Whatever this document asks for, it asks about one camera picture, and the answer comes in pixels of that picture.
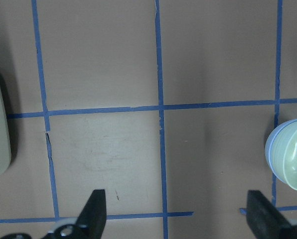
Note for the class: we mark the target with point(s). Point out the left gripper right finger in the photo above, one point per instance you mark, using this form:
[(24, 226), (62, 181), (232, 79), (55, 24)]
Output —
[(264, 219)]

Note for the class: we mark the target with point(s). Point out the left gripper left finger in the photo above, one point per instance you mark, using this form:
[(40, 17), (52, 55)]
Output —
[(89, 224)]

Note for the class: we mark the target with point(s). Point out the green bowl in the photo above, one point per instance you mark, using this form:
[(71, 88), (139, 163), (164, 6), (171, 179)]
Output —
[(283, 155)]

